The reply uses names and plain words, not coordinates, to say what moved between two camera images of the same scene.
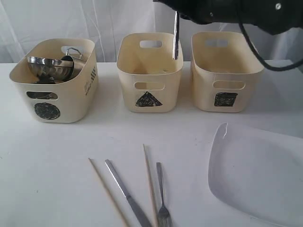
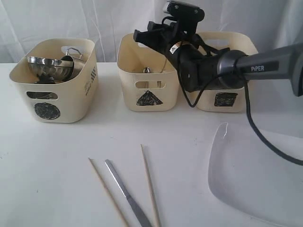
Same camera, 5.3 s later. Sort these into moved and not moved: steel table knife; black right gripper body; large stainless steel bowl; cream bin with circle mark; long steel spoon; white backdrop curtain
Moved: black right gripper body; long steel spoon
Not moved: cream bin with circle mark; large stainless steel bowl; steel table knife; white backdrop curtain
